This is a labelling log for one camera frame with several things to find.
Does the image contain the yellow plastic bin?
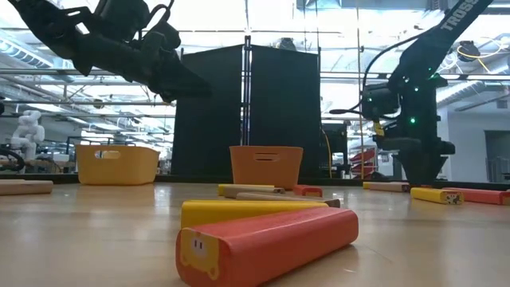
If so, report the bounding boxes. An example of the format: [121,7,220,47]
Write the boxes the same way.
[74,143,161,187]

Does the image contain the plain wooden block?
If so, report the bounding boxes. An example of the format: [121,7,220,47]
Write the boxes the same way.
[368,181,411,194]
[222,185,286,199]
[235,191,342,209]
[0,179,54,197]

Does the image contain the black partition panel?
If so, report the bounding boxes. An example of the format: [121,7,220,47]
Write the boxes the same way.
[248,44,322,179]
[171,44,245,177]

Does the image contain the yellow floor cable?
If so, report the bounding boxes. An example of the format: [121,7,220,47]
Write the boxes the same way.
[321,129,334,179]

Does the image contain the black aluminium table frame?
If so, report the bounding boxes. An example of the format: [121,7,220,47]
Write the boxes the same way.
[0,172,510,191]

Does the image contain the black equipment cart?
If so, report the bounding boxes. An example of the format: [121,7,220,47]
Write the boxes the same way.
[320,122,350,179]

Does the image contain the white humanoid robot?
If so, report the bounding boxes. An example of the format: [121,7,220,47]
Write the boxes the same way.
[10,109,46,161]

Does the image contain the red wooden block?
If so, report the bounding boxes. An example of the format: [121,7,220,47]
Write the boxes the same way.
[292,184,324,199]
[442,187,510,206]
[175,206,359,287]

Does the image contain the red stacked bins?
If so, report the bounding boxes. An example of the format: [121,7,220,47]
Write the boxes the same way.
[349,147,378,179]

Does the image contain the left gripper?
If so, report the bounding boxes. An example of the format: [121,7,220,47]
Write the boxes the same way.
[73,33,213,104]

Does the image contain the orange plastic bin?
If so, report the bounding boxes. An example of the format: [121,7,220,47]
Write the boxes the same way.
[229,145,304,191]

